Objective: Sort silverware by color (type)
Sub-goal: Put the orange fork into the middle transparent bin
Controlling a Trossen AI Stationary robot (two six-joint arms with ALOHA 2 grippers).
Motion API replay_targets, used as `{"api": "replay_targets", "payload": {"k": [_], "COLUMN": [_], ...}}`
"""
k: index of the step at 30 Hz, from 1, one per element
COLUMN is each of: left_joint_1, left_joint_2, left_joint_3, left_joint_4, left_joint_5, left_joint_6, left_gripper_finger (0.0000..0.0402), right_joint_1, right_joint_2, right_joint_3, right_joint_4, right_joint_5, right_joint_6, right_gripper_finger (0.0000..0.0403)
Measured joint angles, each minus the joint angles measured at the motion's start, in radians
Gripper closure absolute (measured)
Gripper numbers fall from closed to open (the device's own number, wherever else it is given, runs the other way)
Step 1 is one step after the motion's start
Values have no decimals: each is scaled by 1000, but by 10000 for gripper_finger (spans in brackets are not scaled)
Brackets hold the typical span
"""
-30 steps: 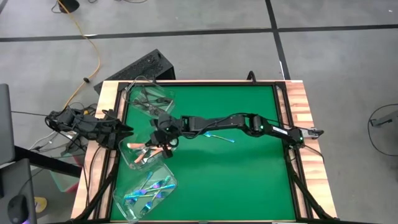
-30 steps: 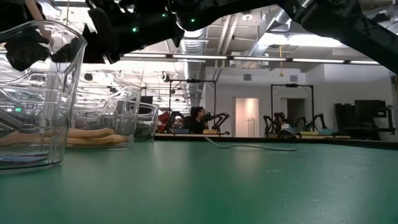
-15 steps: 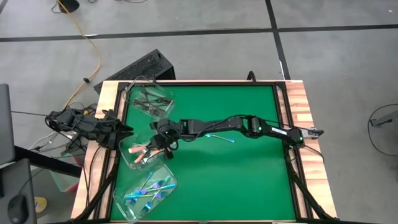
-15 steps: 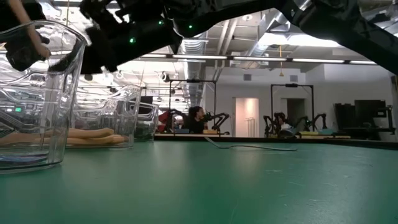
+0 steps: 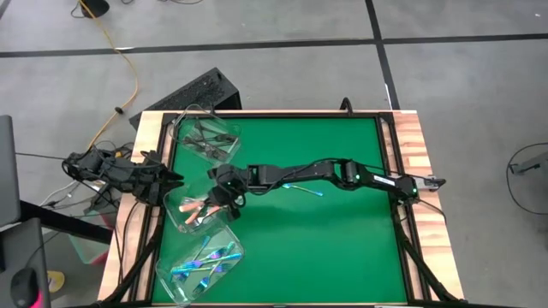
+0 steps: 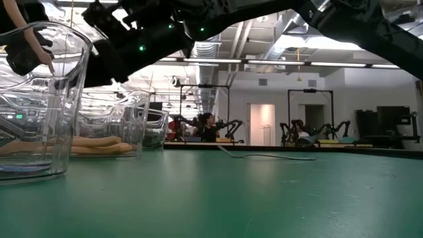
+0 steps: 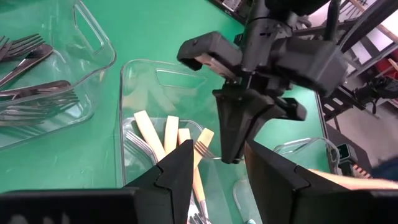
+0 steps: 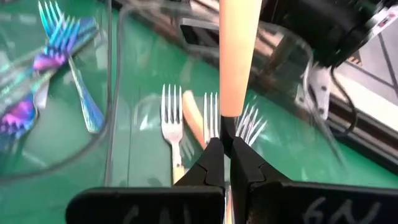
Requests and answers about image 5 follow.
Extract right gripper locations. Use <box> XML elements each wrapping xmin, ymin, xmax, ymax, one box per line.
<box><xmin>204</xmin><ymin>164</ymin><xmax>250</xmax><ymax>222</ymax></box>

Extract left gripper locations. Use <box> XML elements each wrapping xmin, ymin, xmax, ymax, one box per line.
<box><xmin>133</xmin><ymin>164</ymin><xmax>186</xmax><ymax>207</ymax></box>

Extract clear plastic bin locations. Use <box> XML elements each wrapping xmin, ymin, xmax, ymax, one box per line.
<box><xmin>154</xmin><ymin>226</ymin><xmax>247</xmax><ymax>307</ymax></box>
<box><xmin>162</xmin><ymin>181</ymin><xmax>243</xmax><ymax>236</ymax></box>
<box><xmin>173</xmin><ymin>102</ymin><xmax>243</xmax><ymax>167</ymax></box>

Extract teal and pink bin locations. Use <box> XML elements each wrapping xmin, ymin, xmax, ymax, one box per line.
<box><xmin>66</xmin><ymin>233</ymin><xmax>113</xmax><ymax>266</ymax></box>

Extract black desk leg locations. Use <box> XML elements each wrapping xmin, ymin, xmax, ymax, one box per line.
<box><xmin>19</xmin><ymin>199</ymin><xmax>113</xmax><ymax>246</ymax></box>

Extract green table mat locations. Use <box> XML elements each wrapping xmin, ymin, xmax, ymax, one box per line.
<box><xmin>152</xmin><ymin>116</ymin><xmax>408</xmax><ymax>305</ymax></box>

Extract round yellow sticker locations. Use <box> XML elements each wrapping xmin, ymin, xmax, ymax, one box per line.
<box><xmin>45</xmin><ymin>269</ymin><xmax>66</xmax><ymax>294</ymax></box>

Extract grey desk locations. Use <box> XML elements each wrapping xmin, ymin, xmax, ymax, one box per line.
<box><xmin>0</xmin><ymin>216</ymin><xmax>51</xmax><ymax>308</ymax></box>

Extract black computer mouse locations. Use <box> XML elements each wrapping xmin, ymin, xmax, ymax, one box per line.
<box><xmin>9</xmin><ymin>267</ymin><xmax>43</xmax><ymax>308</ymax></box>

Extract black round base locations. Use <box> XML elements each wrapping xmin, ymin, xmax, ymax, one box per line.
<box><xmin>79</xmin><ymin>0</ymin><xmax>111</xmax><ymax>19</ymax></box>

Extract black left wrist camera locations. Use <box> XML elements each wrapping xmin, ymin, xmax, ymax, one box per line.
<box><xmin>142</xmin><ymin>150</ymin><xmax>166</xmax><ymax>169</ymax></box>

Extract yellow floor cable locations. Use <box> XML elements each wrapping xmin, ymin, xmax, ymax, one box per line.
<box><xmin>78</xmin><ymin>0</ymin><xmax>140</xmax><ymax>155</ymax></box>

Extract white floor cable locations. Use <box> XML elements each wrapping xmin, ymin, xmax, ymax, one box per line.
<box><xmin>40</xmin><ymin>179</ymin><xmax>80</xmax><ymax>208</ymax></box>

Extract black table frame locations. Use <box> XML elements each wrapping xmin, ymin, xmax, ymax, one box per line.
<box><xmin>102</xmin><ymin>109</ymin><xmax>462</xmax><ymax>308</ymax></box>

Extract black floor cable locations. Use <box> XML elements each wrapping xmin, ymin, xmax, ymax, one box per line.
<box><xmin>504</xmin><ymin>142</ymin><xmax>548</xmax><ymax>216</ymax></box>

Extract grey floor bracket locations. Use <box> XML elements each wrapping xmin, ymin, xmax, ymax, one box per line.
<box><xmin>509</xmin><ymin>151</ymin><xmax>548</xmax><ymax>175</ymax></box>

